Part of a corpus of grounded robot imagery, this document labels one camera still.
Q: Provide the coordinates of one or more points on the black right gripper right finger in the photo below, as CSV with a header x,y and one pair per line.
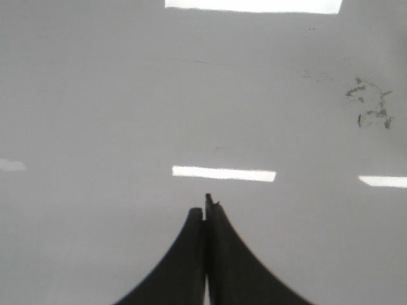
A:
x,y
235,274

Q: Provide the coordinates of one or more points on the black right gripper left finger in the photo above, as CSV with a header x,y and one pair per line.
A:
x,y
179,278

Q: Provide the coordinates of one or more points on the white whiteboard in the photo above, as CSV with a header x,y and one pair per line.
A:
x,y
117,117

